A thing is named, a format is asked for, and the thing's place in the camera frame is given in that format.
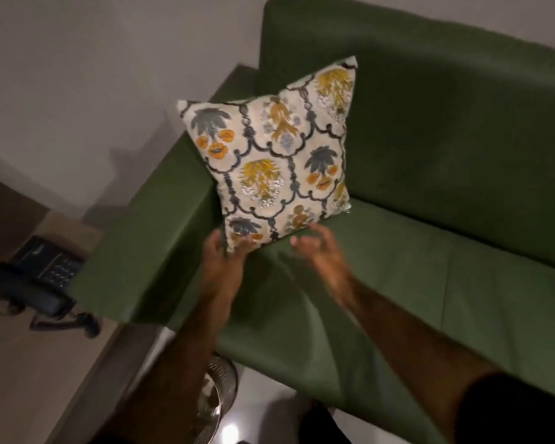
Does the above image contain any person's right hand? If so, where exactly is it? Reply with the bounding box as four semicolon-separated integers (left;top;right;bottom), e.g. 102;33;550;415
290;222;353;302

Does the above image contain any person's left hand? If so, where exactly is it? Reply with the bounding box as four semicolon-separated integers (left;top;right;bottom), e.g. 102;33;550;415
200;228;258;302

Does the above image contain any floral patterned cushion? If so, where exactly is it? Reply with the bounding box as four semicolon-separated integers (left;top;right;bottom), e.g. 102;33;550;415
176;55;359;253

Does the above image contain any person's left forearm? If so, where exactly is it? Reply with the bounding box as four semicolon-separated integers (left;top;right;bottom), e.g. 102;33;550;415
92;291;241;444

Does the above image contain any person's right forearm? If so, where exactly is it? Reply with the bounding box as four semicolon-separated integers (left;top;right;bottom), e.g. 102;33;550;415
338;281;500;440

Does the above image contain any green fabric sofa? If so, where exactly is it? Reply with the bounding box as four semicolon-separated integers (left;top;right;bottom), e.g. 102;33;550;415
68;0;555;444

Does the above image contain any shiny metal waste bin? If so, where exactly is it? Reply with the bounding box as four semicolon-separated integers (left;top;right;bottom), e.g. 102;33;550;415
191;353;239;444

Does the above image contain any black trouser leg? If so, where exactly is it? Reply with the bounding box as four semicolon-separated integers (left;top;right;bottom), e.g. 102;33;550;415
298;402;353;444

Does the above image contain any black desk telephone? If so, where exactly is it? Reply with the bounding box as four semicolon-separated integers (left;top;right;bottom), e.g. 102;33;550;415
0;235;85;320

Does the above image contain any beige wooden side table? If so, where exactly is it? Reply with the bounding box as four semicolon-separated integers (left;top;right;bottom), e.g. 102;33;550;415
0;210;163;444

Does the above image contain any black shirt sleeve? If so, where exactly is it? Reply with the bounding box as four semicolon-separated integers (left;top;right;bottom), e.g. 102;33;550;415
454;372;555;444

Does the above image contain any black telephone cord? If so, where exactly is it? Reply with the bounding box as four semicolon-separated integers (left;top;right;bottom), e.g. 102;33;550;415
29;311;101;340

